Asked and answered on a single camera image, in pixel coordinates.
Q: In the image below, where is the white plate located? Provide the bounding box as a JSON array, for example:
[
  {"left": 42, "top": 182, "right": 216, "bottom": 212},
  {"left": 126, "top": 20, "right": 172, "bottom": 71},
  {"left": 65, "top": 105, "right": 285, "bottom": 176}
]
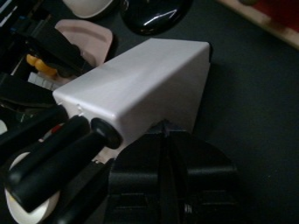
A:
[{"left": 59, "top": 0, "right": 120, "bottom": 20}]

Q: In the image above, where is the pink pan with black handle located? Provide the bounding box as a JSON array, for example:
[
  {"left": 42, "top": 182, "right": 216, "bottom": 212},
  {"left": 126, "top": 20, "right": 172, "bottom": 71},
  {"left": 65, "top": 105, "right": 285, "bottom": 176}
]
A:
[{"left": 51, "top": 18, "right": 114, "bottom": 68}]

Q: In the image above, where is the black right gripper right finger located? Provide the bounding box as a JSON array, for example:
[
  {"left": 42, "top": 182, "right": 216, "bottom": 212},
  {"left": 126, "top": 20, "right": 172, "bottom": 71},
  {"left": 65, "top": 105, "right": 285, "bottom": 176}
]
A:
[{"left": 164, "top": 119, "right": 238, "bottom": 224}]

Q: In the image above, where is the beige cup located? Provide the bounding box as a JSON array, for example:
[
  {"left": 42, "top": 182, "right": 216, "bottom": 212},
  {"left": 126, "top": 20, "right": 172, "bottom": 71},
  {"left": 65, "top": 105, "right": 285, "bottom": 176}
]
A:
[{"left": 2, "top": 150, "right": 62, "bottom": 224}]

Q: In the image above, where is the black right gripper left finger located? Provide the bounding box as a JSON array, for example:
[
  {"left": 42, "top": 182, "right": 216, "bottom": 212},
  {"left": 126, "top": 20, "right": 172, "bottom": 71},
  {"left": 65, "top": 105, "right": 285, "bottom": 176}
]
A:
[{"left": 106, "top": 119, "right": 173, "bottom": 224}]

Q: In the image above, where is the white knife holder block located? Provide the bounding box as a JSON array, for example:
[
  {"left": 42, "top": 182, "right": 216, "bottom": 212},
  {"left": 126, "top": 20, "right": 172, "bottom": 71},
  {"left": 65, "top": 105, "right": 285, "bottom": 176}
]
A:
[{"left": 50, "top": 37, "right": 212, "bottom": 165}]

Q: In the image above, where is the dark glossy plate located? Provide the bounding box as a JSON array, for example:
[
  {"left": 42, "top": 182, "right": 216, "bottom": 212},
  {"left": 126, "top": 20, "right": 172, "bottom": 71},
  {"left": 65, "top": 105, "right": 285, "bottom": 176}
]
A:
[{"left": 118, "top": 0, "right": 194, "bottom": 37}]

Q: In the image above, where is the orange toy fruit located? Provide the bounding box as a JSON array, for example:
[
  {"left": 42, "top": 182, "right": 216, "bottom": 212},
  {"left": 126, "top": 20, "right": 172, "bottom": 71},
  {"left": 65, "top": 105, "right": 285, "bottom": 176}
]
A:
[{"left": 23, "top": 53, "right": 59, "bottom": 79}]

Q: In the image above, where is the wooden board edge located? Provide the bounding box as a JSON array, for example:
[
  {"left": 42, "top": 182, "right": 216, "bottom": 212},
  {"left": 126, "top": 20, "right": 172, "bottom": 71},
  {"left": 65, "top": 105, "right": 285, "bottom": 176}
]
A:
[{"left": 214, "top": 0, "right": 299, "bottom": 50}]

